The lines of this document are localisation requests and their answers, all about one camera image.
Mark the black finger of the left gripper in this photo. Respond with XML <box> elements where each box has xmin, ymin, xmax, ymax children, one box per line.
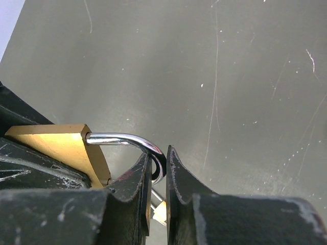
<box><xmin>1</xmin><ymin>83</ymin><xmax>54</xmax><ymax>127</ymax></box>
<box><xmin>1</xmin><ymin>137</ymin><xmax>91</xmax><ymax>189</ymax></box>

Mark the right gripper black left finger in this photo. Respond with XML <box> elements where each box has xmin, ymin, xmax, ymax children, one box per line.
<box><xmin>1</xmin><ymin>154</ymin><xmax>152</xmax><ymax>244</ymax></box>

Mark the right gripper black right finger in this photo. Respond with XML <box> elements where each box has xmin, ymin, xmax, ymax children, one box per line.
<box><xmin>166</xmin><ymin>146</ymin><xmax>326</xmax><ymax>244</ymax></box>

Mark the large brass padlock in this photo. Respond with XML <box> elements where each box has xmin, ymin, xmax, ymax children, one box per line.
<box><xmin>5</xmin><ymin>124</ymin><xmax>167</xmax><ymax>188</ymax></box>

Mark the small brass padlock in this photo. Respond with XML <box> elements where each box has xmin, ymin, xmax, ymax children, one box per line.
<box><xmin>151</xmin><ymin>189</ymin><xmax>167</xmax><ymax>227</ymax></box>

